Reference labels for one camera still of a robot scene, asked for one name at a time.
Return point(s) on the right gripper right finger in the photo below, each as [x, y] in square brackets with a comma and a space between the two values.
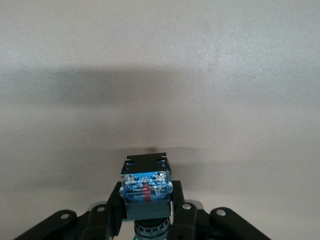
[186, 217]

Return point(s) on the green push button switch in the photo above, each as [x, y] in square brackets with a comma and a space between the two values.
[146, 190]

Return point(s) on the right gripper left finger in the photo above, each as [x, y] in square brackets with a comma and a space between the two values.
[113, 210]

